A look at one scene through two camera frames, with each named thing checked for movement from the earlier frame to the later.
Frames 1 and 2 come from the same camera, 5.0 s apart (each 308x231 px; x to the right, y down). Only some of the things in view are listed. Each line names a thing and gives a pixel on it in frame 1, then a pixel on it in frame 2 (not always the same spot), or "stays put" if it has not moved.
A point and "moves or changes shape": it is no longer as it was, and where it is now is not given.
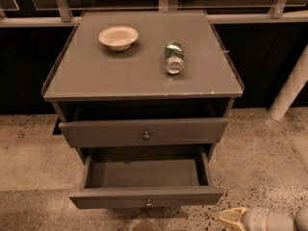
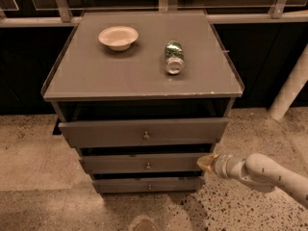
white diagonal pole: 291,88 stays put
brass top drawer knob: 146,136 stays put
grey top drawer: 146,132 stays put
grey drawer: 146,180 moves or changes shape
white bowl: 118,38 stays put
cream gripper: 254,218 → 221,166
